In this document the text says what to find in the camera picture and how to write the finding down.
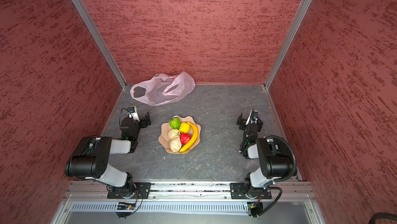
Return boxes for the pink plastic bag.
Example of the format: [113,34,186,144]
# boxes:
[130,72,196,106]

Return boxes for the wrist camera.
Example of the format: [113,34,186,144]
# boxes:
[246,109,258,126]
[127,106,140,121]

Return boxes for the circuit board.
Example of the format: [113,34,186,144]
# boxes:
[246,202,264,217]
[116,202,136,211]

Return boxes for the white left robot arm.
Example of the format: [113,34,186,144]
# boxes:
[64,107,152,200]

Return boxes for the small cream fake pear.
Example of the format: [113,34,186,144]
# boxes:
[167,129,180,140]

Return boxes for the left corner aluminium post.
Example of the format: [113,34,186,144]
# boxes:
[71,0,128,89]

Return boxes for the yellow fake banana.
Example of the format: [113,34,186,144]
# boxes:
[179,122,199,153]

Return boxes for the right corner aluminium post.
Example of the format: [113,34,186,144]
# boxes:
[264,0,312,90]

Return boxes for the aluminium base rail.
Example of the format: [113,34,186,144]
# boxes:
[62,180,316,216]

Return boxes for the corner aluminium post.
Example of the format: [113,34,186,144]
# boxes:
[71,0,128,89]
[264,0,312,90]

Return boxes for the black hose bottom right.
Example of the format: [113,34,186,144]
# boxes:
[368,212,397,224]

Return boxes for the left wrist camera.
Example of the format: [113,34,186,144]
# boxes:
[127,106,140,121]

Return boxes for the right circuit board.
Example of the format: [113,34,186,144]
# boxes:
[246,202,264,217]

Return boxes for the yellow fake lemon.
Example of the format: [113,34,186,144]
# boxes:
[179,122,191,134]

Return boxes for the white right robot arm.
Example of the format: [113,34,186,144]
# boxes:
[230,110,297,200]

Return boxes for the green fake fruit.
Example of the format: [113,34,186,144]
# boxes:
[169,117,181,129]

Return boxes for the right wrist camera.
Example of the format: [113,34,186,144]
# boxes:
[246,109,258,126]

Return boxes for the pink wavy bowl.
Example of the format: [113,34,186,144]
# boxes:
[158,115,202,154]

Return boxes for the left circuit board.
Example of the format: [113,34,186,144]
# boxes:
[116,202,136,211]

